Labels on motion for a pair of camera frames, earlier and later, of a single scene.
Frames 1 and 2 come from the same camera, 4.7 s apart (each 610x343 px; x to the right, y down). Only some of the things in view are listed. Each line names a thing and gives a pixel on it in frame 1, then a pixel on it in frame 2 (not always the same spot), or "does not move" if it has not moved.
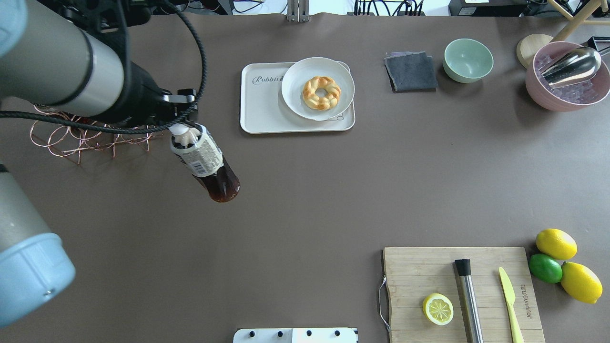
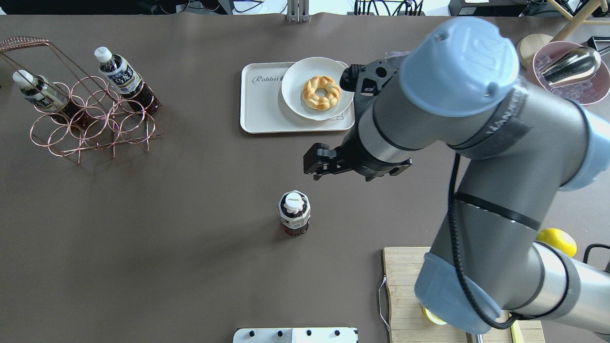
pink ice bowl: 564,76 does not move
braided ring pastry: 321,103 does not move
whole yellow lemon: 556,244 does not move
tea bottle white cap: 202,155 → 294,208
